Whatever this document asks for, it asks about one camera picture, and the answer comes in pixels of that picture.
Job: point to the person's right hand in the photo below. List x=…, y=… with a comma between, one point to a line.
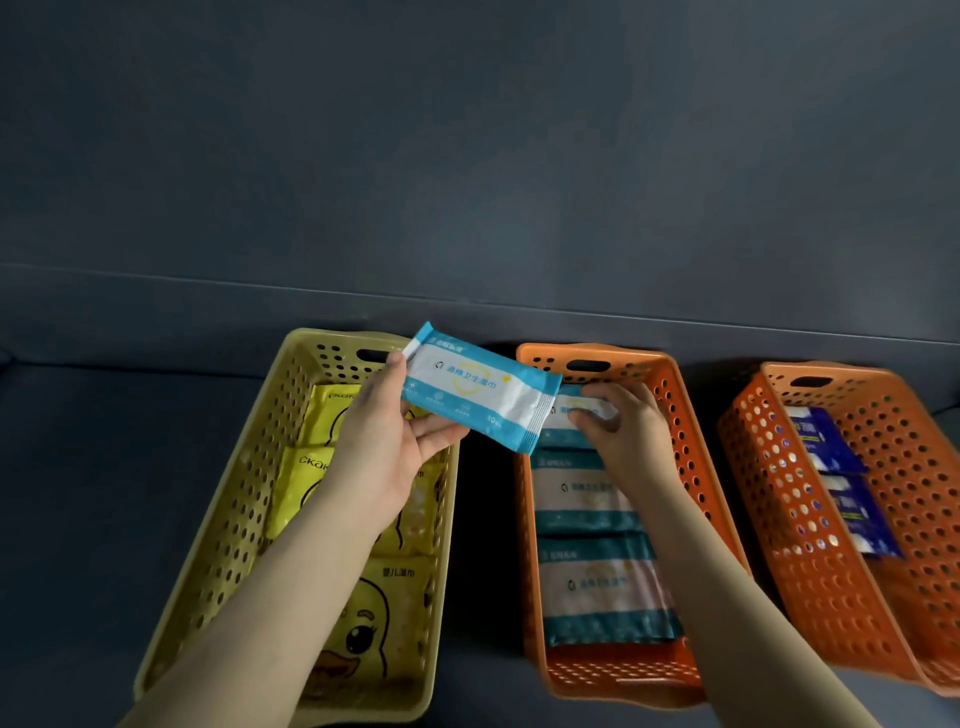
x=637, y=442

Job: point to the person's left hand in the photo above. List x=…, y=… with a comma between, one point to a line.
x=375, y=450

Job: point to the person's left thumb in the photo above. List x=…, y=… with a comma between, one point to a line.
x=387, y=386

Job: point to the person's right thumb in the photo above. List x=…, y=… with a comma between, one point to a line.
x=596, y=421

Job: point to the blue white wet wipes packet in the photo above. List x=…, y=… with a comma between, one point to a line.
x=480, y=386
x=577, y=495
x=600, y=592
x=559, y=431

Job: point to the person's right forearm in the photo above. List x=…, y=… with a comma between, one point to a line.
x=735, y=615

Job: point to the person's left forearm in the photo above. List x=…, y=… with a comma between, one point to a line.
x=262, y=622

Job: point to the yellow duck wet wipes packet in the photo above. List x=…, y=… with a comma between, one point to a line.
x=382, y=622
x=296, y=484
x=326, y=409

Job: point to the dark blue wipes packet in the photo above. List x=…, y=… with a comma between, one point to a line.
x=862, y=517
x=821, y=439

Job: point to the orange perforated plastic basket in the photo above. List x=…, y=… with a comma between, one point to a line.
x=862, y=374
x=622, y=686

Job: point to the yellow perforated plastic basket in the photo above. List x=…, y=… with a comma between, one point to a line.
x=360, y=712

